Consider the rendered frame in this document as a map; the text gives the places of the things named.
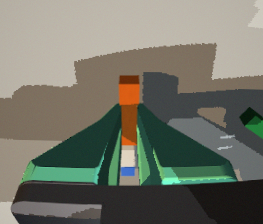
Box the green rod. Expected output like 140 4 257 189
239 107 263 139

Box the small blue block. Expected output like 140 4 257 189
121 167 135 176

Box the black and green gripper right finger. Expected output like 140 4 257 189
137 103 238 185

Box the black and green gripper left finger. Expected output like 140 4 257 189
20 103 122 185

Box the orange rod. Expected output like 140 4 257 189
119 75 139 145

